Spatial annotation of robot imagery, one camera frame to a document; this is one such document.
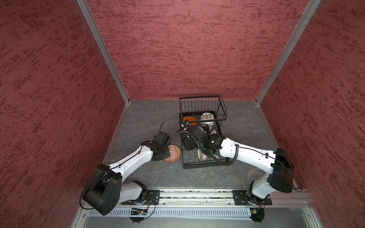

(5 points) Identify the orange bowl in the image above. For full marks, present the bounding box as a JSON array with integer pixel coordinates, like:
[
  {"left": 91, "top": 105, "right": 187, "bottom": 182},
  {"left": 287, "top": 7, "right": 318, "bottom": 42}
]
[{"left": 182, "top": 116, "right": 196, "bottom": 125}]

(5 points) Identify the white bowl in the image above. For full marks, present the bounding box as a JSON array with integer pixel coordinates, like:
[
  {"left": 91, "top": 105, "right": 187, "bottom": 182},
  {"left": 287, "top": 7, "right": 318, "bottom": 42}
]
[{"left": 200, "top": 112, "right": 215, "bottom": 127}]

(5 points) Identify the blue patterned bowl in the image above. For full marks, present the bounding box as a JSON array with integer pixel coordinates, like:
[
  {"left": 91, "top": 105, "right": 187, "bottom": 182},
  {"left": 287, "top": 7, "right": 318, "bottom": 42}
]
[{"left": 204, "top": 125, "right": 216, "bottom": 135}]

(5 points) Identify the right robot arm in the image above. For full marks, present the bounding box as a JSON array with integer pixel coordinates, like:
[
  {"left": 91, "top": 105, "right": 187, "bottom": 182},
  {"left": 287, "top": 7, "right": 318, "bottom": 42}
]
[{"left": 177, "top": 125, "right": 294, "bottom": 205}]

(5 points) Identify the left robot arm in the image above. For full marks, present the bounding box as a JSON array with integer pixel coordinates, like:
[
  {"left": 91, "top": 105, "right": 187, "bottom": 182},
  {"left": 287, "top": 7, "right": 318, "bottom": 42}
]
[{"left": 79, "top": 140, "right": 170, "bottom": 216}]

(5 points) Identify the left aluminium corner profile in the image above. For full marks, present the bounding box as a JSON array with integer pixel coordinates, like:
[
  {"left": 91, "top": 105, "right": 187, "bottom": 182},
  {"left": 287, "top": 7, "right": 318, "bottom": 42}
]
[{"left": 77, "top": 0, "right": 130, "bottom": 106}]

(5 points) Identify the aluminium corner profile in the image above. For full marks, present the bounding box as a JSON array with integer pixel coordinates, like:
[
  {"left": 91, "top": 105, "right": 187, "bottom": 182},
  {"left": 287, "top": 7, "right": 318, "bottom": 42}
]
[
  {"left": 256, "top": 0, "right": 321, "bottom": 106},
  {"left": 77, "top": 0, "right": 130, "bottom": 106}
]

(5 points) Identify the right aluminium corner profile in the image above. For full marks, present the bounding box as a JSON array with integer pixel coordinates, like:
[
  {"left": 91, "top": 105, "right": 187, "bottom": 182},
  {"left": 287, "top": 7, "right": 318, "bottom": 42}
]
[{"left": 256, "top": 0, "right": 321, "bottom": 106}]

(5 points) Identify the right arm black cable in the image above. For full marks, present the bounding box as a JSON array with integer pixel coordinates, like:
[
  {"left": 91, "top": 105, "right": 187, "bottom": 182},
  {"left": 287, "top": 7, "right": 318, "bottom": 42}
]
[{"left": 175, "top": 126, "right": 240, "bottom": 166}]

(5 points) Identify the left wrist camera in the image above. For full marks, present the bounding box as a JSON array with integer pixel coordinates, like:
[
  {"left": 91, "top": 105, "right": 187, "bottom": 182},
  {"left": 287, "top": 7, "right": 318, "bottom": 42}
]
[{"left": 153, "top": 131, "right": 171, "bottom": 147}]

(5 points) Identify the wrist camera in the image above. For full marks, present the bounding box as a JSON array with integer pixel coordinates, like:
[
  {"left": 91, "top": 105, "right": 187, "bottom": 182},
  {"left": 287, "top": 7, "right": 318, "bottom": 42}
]
[
  {"left": 153, "top": 131, "right": 171, "bottom": 147},
  {"left": 182, "top": 120, "right": 191, "bottom": 129}
]

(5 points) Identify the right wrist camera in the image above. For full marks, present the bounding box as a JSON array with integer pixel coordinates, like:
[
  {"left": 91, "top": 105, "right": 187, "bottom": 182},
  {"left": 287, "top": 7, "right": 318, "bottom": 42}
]
[{"left": 182, "top": 120, "right": 191, "bottom": 129}]

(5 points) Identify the black wire dish rack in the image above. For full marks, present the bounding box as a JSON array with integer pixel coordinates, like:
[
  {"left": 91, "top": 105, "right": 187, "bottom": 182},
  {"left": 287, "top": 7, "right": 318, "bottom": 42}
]
[{"left": 179, "top": 95, "right": 230, "bottom": 169}]

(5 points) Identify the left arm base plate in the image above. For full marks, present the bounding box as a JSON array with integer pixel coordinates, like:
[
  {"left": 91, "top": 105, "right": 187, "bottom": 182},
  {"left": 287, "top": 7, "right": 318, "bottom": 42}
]
[{"left": 119, "top": 190, "right": 161, "bottom": 206}]

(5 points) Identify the perforated cable duct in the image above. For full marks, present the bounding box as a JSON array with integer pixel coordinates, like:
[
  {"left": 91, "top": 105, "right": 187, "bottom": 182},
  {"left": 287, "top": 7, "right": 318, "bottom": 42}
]
[{"left": 105, "top": 207, "right": 251, "bottom": 219}]

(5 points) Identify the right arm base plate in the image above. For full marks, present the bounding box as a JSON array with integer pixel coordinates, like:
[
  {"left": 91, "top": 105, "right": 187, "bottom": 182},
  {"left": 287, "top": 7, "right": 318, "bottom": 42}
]
[{"left": 232, "top": 190, "right": 272, "bottom": 206}]

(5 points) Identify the aluminium mounting rail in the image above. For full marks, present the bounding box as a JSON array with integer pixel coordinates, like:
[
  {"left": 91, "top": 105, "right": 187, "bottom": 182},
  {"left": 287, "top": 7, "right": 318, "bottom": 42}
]
[{"left": 82, "top": 188, "right": 311, "bottom": 207}]

